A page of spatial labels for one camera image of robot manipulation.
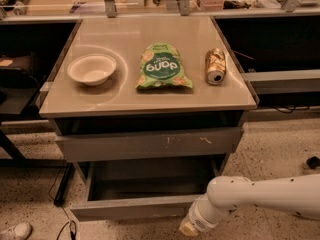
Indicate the foam gripper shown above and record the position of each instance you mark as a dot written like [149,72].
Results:
[199,221]

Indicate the grey drawer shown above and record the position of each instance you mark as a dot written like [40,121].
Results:
[144,188]
[151,144]

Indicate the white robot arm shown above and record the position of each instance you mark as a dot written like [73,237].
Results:
[225,195]

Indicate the grey top drawer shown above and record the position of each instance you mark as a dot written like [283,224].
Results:
[151,144]

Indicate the grey drawer cabinet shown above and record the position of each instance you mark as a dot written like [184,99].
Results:
[117,106]

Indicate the black table leg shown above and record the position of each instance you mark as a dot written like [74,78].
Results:
[62,188]

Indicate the black chair caster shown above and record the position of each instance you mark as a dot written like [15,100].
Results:
[313,162]

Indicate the green chip bag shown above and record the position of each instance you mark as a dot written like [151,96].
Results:
[161,67]

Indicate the white sneaker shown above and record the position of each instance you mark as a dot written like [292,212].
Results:
[18,232]

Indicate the gold soda can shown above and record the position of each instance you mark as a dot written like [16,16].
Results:
[215,66]

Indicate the white paper bowl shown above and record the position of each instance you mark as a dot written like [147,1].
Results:
[92,69]

